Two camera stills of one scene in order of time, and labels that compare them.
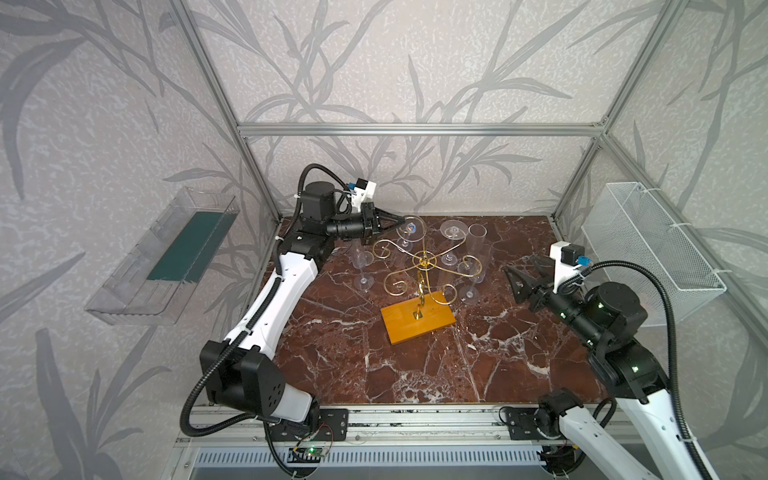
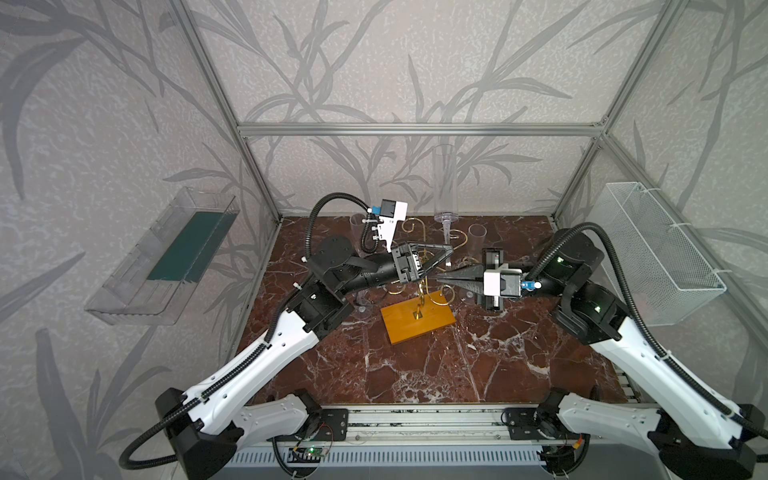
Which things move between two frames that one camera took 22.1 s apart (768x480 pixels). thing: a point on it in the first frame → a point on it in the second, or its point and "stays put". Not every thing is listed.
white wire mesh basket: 627,223 stays put
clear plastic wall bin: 154,281 stays put
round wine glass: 476,248 stays put
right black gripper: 538,291 → 491,264
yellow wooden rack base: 414,318 stays put
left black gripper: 369,223 → 403,264
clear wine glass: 452,230 → 446,187
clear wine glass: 409,230 → 363,308
